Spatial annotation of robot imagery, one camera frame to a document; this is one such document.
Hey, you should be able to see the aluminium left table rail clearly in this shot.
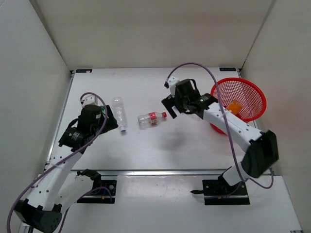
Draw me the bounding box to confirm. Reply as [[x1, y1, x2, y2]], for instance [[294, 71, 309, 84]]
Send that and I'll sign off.
[[45, 70, 75, 166]]

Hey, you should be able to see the clear bottle red label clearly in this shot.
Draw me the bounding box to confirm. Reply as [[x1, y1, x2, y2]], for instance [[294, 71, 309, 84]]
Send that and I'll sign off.
[[138, 112, 167, 129]]

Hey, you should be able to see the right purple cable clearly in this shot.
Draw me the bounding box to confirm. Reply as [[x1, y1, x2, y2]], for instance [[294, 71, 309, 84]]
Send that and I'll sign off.
[[166, 62, 275, 190]]

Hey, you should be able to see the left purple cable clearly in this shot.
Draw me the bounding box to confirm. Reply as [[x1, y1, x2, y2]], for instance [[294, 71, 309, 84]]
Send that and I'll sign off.
[[6, 91, 107, 233]]

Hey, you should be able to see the black corner label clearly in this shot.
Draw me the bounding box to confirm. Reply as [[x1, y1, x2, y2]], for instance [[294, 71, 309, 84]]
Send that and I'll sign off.
[[219, 67, 237, 72], [75, 69, 92, 73]]

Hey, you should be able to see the right black corner label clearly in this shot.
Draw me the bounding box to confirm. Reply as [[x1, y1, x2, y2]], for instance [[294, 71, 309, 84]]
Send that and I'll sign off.
[[219, 67, 237, 72]]

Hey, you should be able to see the purple cable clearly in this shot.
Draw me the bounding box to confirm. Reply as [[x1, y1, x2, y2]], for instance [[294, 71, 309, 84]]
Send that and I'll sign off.
[[6, 91, 107, 233], [166, 62, 275, 190]]

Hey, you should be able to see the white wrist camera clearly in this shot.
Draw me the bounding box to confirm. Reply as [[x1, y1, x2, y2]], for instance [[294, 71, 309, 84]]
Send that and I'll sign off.
[[80, 95, 98, 108], [164, 76, 180, 96]]

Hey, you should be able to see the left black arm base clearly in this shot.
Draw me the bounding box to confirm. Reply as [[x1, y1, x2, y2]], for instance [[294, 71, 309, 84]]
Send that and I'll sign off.
[[77, 169, 117, 204]]

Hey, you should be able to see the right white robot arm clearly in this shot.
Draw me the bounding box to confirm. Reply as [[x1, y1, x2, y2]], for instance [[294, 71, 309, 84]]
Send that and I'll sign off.
[[162, 77, 279, 197]]

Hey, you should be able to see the tall clear plastic bottle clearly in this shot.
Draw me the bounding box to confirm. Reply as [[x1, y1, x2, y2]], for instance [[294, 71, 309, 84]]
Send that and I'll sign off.
[[111, 97, 127, 134]]

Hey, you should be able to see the green plastic bottle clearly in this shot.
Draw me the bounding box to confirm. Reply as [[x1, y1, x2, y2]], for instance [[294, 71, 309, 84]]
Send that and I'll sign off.
[[100, 106, 105, 115]]

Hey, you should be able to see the orange bottle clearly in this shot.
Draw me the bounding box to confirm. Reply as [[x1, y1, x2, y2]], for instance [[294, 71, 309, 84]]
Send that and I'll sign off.
[[226, 100, 243, 115]]

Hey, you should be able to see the aluminium table rail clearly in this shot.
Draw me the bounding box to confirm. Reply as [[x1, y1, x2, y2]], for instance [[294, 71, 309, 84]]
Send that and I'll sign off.
[[70, 168, 234, 177], [45, 70, 75, 166]]

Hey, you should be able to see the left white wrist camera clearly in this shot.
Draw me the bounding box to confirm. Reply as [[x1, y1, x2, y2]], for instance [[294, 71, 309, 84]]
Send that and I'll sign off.
[[80, 95, 98, 108]]

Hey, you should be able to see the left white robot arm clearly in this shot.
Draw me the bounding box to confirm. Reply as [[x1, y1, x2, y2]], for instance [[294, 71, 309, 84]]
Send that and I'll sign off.
[[14, 104, 118, 233]]

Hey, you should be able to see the aluminium front table rail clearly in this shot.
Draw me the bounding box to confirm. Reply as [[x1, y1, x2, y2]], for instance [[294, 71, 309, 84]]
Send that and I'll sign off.
[[70, 168, 234, 177]]

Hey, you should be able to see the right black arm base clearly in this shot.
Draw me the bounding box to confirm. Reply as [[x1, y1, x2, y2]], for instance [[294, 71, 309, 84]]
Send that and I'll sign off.
[[191, 180, 250, 205]]

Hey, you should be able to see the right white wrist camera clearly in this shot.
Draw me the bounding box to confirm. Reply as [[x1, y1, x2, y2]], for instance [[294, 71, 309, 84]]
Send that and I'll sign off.
[[164, 76, 180, 96]]

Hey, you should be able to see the left black corner label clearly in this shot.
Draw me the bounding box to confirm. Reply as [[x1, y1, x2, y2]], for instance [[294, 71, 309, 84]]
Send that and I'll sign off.
[[75, 69, 92, 73]]

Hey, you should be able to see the red mesh plastic bin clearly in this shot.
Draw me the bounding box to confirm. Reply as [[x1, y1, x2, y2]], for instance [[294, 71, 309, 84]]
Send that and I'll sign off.
[[210, 77, 267, 123]]

